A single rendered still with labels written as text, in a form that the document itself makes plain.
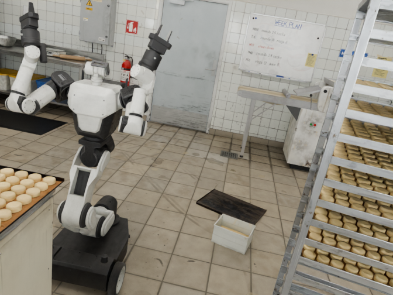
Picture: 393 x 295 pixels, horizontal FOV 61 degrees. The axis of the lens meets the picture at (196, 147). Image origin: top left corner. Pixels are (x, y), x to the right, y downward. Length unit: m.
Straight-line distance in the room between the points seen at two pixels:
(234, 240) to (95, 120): 1.49
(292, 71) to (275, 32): 0.63
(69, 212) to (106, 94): 0.68
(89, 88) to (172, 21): 3.78
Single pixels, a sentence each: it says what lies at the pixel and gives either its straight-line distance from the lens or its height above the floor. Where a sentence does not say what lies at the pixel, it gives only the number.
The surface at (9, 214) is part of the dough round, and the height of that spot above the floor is 0.92.
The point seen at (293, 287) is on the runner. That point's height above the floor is 0.32.
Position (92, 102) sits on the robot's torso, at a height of 1.15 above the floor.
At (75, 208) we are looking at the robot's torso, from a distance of 1.98.
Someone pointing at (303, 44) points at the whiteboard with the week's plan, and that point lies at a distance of 5.42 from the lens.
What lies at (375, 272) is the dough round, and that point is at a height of 0.78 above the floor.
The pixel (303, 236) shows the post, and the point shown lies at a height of 0.90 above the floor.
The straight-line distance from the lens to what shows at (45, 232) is 1.60.
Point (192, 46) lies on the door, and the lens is 5.47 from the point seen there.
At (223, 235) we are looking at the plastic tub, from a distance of 2.77.
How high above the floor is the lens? 1.60
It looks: 19 degrees down
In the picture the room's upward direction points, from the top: 10 degrees clockwise
